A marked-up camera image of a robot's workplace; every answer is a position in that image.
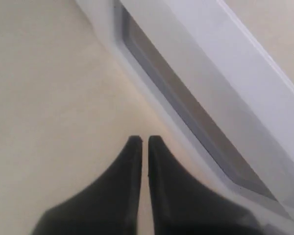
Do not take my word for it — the white microwave door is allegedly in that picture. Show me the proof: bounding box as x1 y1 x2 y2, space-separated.
77 0 294 227

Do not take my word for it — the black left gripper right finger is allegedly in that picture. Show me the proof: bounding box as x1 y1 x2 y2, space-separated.
148 136 264 235

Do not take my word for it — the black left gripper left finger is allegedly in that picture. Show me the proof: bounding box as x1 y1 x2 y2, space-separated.
32 136 143 235

